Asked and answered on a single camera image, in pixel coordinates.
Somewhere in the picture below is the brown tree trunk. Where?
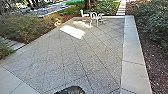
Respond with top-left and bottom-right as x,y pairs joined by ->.
84,0 -> 92,10

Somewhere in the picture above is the low green shrub bed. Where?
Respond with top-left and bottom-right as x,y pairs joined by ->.
0,1 -> 86,61

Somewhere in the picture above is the green outdoor hedge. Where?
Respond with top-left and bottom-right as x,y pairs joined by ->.
131,0 -> 168,48

